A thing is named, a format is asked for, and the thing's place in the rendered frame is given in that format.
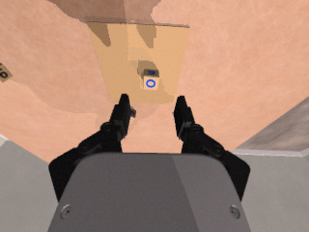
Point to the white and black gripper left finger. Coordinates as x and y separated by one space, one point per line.
107 139

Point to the tan flat square mat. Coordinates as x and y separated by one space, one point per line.
125 50

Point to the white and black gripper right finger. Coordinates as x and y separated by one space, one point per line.
195 140

